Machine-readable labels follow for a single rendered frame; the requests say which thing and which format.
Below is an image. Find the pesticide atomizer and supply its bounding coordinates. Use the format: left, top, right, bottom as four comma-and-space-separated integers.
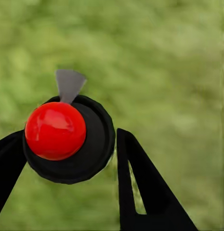
22, 69, 116, 184

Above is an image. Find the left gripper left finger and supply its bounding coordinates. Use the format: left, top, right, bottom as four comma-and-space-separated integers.
0, 130, 27, 212

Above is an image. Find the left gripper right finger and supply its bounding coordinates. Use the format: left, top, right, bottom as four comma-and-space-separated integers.
117, 128, 198, 231

